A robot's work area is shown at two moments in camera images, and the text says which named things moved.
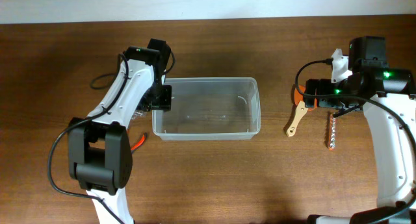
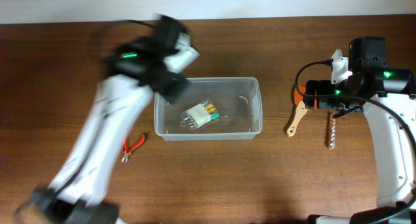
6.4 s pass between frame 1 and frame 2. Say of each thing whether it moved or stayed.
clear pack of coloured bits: moved
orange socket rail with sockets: stayed
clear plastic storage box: stayed
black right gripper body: stayed
